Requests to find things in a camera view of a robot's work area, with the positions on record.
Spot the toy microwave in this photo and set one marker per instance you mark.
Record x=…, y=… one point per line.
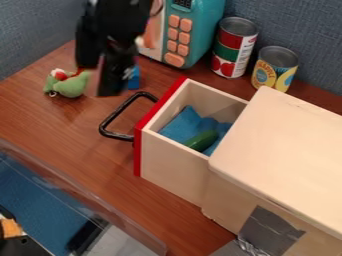
x=191, y=30

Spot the green toy vegetable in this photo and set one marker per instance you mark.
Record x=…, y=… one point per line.
x=201, y=140

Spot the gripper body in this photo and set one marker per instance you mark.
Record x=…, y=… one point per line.
x=113, y=36

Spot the yellow can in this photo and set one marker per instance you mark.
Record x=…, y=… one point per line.
x=272, y=70

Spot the red and green can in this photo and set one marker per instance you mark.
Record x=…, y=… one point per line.
x=234, y=46

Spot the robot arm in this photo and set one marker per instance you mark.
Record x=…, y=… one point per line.
x=120, y=11

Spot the blue cloth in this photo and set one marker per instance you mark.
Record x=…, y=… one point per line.
x=189, y=125

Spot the green plush toy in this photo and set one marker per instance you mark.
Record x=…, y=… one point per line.
x=69, y=85

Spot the cabinet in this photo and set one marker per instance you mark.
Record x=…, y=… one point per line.
x=285, y=156

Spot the blue block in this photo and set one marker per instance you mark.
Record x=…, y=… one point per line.
x=134, y=80

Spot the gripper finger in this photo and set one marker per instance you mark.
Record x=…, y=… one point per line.
x=115, y=76
x=87, y=55

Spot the drawer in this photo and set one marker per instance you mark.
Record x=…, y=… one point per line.
x=171, y=163

